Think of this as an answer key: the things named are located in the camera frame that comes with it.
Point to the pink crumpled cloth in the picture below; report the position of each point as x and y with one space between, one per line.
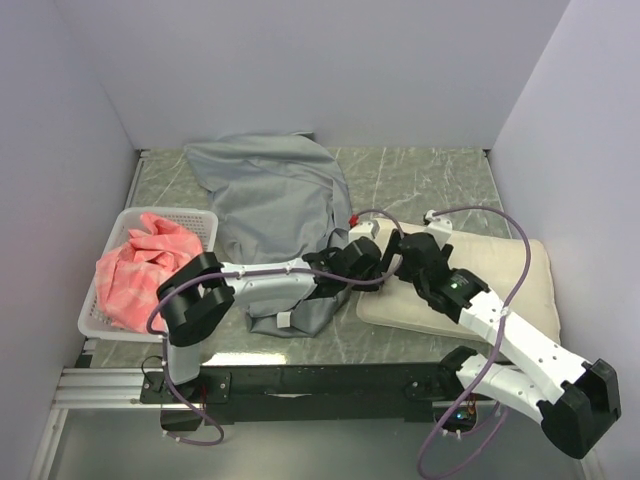
128 276

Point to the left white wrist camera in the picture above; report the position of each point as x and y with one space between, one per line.
362 228

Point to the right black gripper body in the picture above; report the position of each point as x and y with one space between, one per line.
402 272

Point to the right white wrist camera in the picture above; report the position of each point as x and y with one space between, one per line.
439 228

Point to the aluminium frame rail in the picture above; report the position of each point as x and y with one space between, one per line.
115 388

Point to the grey pillowcase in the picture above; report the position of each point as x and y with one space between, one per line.
277 197

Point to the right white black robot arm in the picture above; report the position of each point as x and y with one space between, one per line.
575 401

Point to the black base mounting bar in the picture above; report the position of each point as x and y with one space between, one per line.
366 405

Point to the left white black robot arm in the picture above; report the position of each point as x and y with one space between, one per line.
196 298

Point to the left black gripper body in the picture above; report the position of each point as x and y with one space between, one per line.
360 287

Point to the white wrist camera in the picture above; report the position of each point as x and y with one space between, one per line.
439 228
362 228

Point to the white plastic basket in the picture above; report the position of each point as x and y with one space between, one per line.
92 322

